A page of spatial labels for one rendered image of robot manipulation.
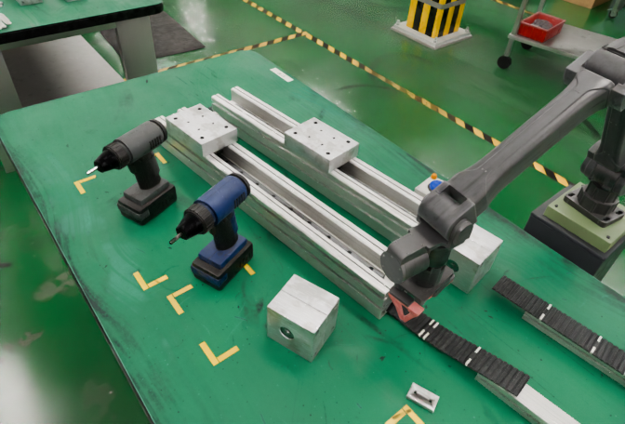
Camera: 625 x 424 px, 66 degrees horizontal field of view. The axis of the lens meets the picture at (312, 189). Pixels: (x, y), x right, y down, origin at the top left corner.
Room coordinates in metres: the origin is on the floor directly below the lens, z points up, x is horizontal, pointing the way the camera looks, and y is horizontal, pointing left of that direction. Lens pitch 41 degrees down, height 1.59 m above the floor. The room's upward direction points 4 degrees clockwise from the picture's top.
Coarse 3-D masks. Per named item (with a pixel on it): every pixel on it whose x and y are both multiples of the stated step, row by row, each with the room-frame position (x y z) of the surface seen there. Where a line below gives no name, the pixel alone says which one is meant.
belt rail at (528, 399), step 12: (492, 384) 0.44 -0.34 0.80; (504, 396) 0.42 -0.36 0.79; (528, 396) 0.42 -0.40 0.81; (540, 396) 0.42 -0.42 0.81; (516, 408) 0.40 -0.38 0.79; (528, 408) 0.39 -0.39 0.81; (540, 408) 0.40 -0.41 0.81; (552, 408) 0.40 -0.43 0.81; (528, 420) 0.39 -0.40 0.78; (540, 420) 0.38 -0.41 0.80; (552, 420) 0.38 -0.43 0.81; (564, 420) 0.38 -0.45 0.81; (576, 420) 0.38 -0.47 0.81
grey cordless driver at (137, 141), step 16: (144, 128) 0.86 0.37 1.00; (160, 128) 0.88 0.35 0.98; (112, 144) 0.79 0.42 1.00; (128, 144) 0.80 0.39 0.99; (144, 144) 0.83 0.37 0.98; (160, 144) 0.87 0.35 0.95; (96, 160) 0.75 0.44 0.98; (112, 160) 0.76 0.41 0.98; (128, 160) 0.79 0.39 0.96; (144, 160) 0.82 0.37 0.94; (144, 176) 0.83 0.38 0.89; (128, 192) 0.81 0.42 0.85; (144, 192) 0.82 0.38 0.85; (160, 192) 0.84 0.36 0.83; (128, 208) 0.79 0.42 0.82; (144, 208) 0.79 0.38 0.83; (160, 208) 0.82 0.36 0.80; (144, 224) 0.78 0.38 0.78
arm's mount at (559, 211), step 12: (552, 204) 0.93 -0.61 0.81; (564, 204) 0.93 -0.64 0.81; (552, 216) 0.91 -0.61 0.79; (564, 216) 0.89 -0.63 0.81; (576, 216) 0.89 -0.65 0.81; (624, 216) 0.90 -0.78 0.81; (576, 228) 0.86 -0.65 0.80; (588, 228) 0.85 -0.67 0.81; (600, 228) 0.85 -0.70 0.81; (612, 228) 0.86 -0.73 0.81; (624, 228) 0.86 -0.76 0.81; (588, 240) 0.84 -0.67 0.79; (600, 240) 0.82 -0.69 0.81; (612, 240) 0.82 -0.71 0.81
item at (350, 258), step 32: (192, 160) 1.00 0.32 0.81; (224, 160) 0.97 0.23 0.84; (256, 160) 0.95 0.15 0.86; (256, 192) 0.83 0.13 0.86; (288, 192) 0.85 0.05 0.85; (288, 224) 0.74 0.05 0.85; (320, 224) 0.78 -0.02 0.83; (352, 224) 0.75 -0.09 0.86; (320, 256) 0.68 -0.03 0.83; (352, 256) 0.68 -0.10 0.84; (352, 288) 0.62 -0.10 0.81; (384, 288) 0.58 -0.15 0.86
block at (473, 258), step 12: (480, 228) 0.76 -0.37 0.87; (468, 240) 0.72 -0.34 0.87; (480, 240) 0.72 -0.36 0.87; (492, 240) 0.72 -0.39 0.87; (456, 252) 0.68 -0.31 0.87; (468, 252) 0.68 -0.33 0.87; (480, 252) 0.68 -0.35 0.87; (492, 252) 0.69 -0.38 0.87; (456, 264) 0.68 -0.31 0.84; (468, 264) 0.66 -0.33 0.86; (480, 264) 0.65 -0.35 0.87; (456, 276) 0.67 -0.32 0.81; (468, 276) 0.66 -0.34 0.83; (480, 276) 0.68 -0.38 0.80; (468, 288) 0.65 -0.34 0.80
